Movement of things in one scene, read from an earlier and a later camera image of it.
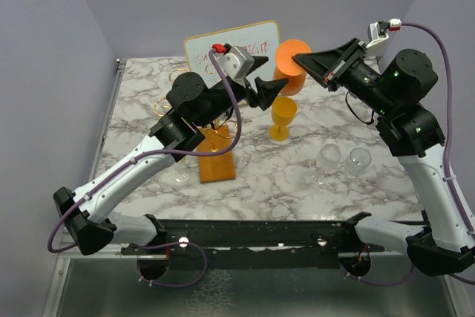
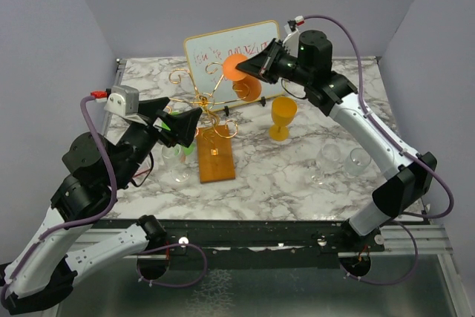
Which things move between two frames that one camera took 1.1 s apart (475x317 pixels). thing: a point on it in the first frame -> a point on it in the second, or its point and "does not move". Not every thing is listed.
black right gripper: (323, 63) -> (260, 64)
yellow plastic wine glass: (283, 111) does not move
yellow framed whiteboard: (262, 39) does not move
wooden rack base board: (216, 168) does not move
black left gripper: (267, 90) -> (185, 122)
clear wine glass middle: (326, 162) does not move
